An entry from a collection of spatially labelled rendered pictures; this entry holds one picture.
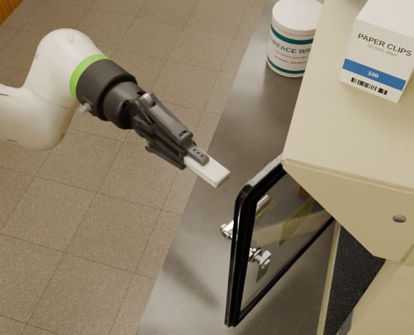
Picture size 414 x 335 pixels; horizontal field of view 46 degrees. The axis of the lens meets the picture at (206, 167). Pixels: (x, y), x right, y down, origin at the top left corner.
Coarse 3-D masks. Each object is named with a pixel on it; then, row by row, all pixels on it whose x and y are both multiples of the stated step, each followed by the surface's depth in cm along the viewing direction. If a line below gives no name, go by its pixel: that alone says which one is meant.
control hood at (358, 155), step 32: (352, 0) 45; (320, 32) 43; (320, 64) 40; (320, 96) 38; (352, 96) 38; (320, 128) 36; (352, 128) 36; (384, 128) 36; (288, 160) 34; (320, 160) 34; (352, 160) 34; (384, 160) 34; (320, 192) 36; (352, 192) 35; (384, 192) 34; (352, 224) 38; (384, 224) 36; (384, 256) 40
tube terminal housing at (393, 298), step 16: (336, 224) 94; (336, 240) 88; (384, 272) 45; (400, 272) 41; (368, 288) 51; (384, 288) 44; (400, 288) 43; (368, 304) 49; (384, 304) 47; (400, 304) 46; (320, 320) 82; (352, 320) 55; (368, 320) 51; (384, 320) 50; (400, 320) 48
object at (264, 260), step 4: (260, 252) 64; (264, 252) 63; (268, 252) 63; (256, 256) 63; (260, 256) 63; (264, 256) 62; (268, 256) 63; (252, 260) 63; (256, 260) 63; (260, 260) 63; (264, 260) 62; (268, 260) 63; (260, 264) 62; (264, 264) 62; (268, 264) 63; (260, 268) 63; (264, 268) 63; (260, 272) 64; (264, 272) 66; (260, 276) 66
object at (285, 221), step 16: (272, 160) 49; (256, 176) 48; (288, 176) 54; (240, 192) 48; (272, 192) 53; (288, 192) 58; (304, 192) 63; (240, 208) 48; (272, 208) 57; (288, 208) 62; (304, 208) 69; (320, 208) 77; (256, 224) 55; (272, 224) 61; (288, 224) 67; (304, 224) 75; (320, 224) 85; (256, 240) 59; (272, 240) 66; (288, 240) 73; (304, 240) 82; (272, 256) 71; (288, 256) 80; (256, 272) 70; (272, 272) 78; (256, 288) 76
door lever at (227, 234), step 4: (232, 220) 66; (224, 224) 66; (228, 224) 66; (232, 224) 66; (220, 228) 66; (224, 228) 65; (228, 228) 65; (232, 228) 65; (224, 232) 65; (228, 232) 65; (232, 232) 65; (224, 236) 66; (228, 236) 65
